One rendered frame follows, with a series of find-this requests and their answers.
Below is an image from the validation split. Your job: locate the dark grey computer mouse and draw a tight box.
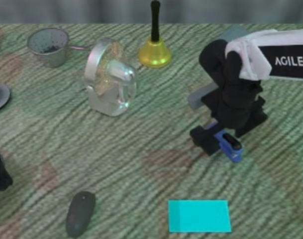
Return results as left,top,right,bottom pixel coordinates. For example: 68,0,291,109
65,191,97,238

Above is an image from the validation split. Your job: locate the green patterned tablecloth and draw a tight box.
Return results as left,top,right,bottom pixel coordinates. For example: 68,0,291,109
0,23,303,239

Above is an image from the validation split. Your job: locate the clear plastic tape dispenser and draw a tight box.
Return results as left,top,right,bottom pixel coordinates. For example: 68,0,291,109
84,37,138,118

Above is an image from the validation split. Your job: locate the gold bell with black handle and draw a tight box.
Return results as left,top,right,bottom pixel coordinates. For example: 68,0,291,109
137,0,173,69

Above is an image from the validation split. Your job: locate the cyan square card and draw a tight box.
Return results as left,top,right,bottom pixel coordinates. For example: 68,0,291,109
168,199,232,234

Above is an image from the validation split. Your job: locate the blue and black stapler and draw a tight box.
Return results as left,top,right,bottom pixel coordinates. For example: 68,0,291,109
207,121,244,163

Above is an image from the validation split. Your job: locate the grey metal cup with handle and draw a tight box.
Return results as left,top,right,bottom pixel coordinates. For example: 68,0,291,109
26,27,89,68

